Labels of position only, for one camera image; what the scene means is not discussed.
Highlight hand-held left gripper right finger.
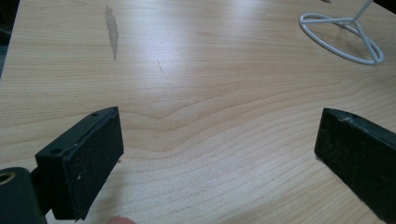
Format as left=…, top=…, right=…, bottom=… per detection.
left=314, top=107, right=396, bottom=224

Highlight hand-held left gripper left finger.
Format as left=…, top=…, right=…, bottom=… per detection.
left=35, top=105, right=125, bottom=222

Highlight white wire display rack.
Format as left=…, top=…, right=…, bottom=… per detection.
left=299, top=0, right=386, bottom=66

